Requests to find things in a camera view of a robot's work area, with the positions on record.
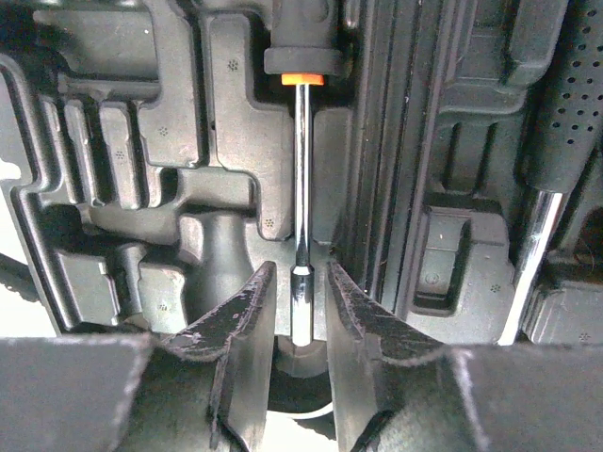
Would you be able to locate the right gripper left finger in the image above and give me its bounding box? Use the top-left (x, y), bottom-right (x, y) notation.
top-left (1, 262), bottom-right (276, 451)

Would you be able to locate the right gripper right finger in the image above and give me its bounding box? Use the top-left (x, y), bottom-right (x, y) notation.
top-left (326, 263), bottom-right (602, 451)

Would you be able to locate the black plastic tool case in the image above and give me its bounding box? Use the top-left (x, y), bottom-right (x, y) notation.
top-left (1, 1), bottom-right (602, 418)

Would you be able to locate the black handled long tool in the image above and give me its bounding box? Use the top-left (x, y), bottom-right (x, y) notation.
top-left (497, 1), bottom-right (602, 346)

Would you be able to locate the black orange handled screwdriver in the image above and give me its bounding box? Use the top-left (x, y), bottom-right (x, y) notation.
top-left (264, 0), bottom-right (342, 347)

